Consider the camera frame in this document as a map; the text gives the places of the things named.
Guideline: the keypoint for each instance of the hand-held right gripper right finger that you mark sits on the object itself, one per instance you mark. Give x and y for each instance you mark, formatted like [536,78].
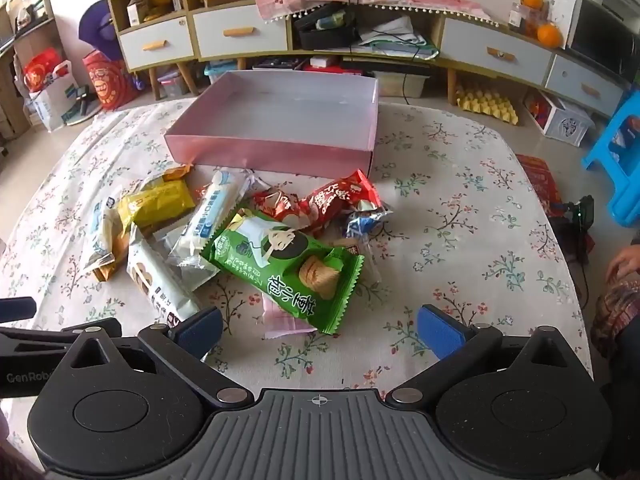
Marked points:
[442,330]

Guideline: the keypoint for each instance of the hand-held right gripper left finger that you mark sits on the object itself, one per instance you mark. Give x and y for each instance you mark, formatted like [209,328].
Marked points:
[197,332]

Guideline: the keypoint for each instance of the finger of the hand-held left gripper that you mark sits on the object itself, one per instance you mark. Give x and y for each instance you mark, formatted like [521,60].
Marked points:
[17,309]
[40,339]

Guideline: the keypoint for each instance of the pale translucent snack packet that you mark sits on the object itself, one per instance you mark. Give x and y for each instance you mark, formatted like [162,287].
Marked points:
[192,272]

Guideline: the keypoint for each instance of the white cookie snack packet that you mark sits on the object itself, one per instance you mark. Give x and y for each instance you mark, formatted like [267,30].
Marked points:
[150,270]

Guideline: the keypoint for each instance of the pink snack packet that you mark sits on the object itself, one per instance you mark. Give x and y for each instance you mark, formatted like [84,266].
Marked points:
[282,320]

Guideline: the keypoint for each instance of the green snack packet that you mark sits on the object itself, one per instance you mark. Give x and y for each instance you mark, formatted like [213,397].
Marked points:
[260,260]

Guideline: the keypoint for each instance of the silver orange snack packet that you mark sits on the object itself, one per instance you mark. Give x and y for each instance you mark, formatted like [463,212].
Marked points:
[117,262]

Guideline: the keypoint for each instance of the short white blue snack packet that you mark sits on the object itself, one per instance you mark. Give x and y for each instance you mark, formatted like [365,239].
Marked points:
[105,230]

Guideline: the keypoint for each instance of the long white blue snack packet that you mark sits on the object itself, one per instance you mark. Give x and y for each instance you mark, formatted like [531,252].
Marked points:
[210,215]

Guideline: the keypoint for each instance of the clear biscuit packet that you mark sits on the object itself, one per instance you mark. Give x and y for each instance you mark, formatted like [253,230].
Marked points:
[350,249]

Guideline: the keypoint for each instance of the small blue snack packet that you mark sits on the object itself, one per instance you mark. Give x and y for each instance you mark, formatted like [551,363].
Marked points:
[362,222]

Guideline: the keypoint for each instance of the yellow snack packet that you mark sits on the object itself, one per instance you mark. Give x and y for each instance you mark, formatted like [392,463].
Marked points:
[160,202]

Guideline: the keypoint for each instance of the red white snack packet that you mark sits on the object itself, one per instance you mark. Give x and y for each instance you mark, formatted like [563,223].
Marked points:
[277,207]

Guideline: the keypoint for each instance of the thin orange snack packet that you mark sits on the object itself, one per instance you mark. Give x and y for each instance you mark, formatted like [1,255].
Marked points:
[177,172]

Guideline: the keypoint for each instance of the large red snack packet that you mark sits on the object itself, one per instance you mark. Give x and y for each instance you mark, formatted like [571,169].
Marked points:
[335,200]

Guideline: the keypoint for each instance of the pink cardboard box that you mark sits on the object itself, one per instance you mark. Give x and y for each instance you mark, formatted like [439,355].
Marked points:
[280,152]

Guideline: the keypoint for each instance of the floral tablecloth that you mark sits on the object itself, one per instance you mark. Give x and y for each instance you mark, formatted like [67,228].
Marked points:
[450,240]

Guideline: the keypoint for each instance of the red floor mat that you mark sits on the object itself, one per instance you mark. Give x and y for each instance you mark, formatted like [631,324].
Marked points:
[542,180]

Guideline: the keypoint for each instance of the black device green light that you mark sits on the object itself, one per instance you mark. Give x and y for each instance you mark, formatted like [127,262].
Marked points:
[580,212]

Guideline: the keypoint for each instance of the brown cardboard box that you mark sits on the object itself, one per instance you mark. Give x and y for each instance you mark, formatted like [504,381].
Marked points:
[12,105]

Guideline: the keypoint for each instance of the white shopping bag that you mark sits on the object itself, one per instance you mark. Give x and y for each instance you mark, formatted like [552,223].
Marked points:
[52,102]

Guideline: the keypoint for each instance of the yellow egg tray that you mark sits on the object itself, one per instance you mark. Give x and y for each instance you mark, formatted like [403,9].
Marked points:
[487,102]

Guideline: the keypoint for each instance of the red plastic bag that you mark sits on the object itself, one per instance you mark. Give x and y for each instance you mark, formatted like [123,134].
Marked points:
[42,72]

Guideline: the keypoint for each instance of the white plastic crate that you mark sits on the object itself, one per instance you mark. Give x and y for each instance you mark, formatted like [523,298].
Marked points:
[565,122]

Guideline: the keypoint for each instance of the red printed gift bag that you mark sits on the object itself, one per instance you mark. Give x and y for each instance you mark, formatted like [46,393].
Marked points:
[107,82]

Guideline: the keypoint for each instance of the blue plastic stool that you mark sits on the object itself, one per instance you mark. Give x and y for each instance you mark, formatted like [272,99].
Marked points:
[617,160]

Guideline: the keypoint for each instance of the clear storage box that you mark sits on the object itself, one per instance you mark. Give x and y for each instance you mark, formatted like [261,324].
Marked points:
[405,85]

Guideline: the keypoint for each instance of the pale blue cabinet drawer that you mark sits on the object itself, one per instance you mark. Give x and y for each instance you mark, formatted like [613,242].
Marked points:
[582,85]

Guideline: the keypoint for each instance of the long white cabinet drawer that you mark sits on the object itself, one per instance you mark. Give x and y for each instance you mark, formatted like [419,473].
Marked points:
[495,52]

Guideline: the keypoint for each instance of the small white cabinet drawer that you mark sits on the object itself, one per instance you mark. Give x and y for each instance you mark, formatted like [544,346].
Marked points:
[155,45]

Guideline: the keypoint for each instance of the purple round object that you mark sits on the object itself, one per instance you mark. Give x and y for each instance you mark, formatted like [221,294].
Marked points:
[97,25]

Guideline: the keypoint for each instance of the wooden tv cabinet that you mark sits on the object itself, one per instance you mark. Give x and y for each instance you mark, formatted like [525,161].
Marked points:
[320,57]

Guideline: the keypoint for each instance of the pile of papers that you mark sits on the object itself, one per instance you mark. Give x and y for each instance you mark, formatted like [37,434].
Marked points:
[395,35]

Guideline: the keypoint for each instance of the wide white cabinet drawer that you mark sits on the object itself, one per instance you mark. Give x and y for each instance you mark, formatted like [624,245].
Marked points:
[240,30]

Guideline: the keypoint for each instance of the small white box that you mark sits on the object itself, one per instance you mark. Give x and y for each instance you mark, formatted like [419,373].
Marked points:
[134,12]

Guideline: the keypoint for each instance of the black case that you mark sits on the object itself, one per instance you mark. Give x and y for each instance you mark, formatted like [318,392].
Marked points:
[322,25]

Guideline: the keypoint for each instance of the microwave oven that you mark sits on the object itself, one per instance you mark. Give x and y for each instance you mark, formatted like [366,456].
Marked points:
[605,35]

